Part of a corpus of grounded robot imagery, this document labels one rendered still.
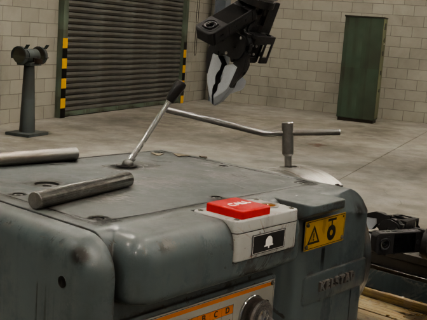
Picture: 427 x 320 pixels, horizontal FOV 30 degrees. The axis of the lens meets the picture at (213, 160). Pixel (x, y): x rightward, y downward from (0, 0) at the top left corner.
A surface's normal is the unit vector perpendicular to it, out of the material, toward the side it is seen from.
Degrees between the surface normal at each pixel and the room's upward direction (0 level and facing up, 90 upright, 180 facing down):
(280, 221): 90
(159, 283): 90
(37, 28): 90
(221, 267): 90
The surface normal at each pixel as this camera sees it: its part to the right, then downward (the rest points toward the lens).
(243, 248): 0.76, 0.16
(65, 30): 0.91, 0.13
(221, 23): -0.08, -0.74
